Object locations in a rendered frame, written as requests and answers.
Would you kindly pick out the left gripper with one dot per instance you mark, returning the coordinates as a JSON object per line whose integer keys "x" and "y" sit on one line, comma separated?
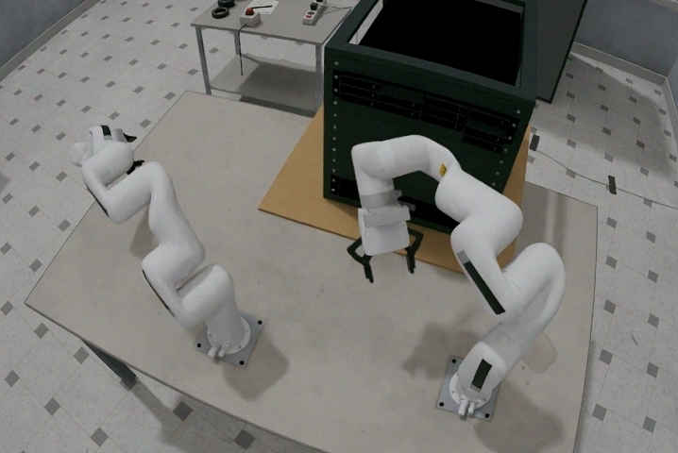
{"x": 137, "y": 163}

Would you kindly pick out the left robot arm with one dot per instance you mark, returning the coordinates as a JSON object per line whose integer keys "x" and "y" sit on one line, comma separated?
{"x": 179, "y": 251}

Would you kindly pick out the tan flat board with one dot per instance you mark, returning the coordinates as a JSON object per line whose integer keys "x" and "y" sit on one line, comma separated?
{"x": 296, "y": 194}

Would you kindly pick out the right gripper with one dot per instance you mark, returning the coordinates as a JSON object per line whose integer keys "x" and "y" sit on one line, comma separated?
{"x": 384, "y": 239}

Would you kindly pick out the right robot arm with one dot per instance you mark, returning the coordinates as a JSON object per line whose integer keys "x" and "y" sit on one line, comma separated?
{"x": 534, "y": 282}

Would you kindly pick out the dark green open box frame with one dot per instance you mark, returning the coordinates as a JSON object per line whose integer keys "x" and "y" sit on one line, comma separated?
{"x": 409, "y": 39}

